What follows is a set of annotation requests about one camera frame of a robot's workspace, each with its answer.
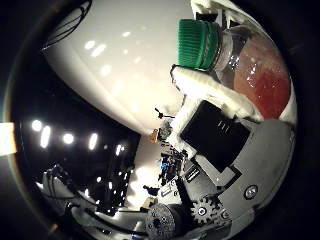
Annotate black tripod stand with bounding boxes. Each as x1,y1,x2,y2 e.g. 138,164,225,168
154,107,175,120

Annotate red liquid bottle green cap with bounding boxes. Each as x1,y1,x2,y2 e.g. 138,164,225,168
176,18,293,121

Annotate black cable bundle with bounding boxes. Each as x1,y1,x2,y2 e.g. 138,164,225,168
41,0,93,51

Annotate thick black cable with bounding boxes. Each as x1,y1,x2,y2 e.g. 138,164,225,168
68,203,149,236

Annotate brown cardboard box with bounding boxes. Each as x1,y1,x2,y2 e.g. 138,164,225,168
149,129,160,144

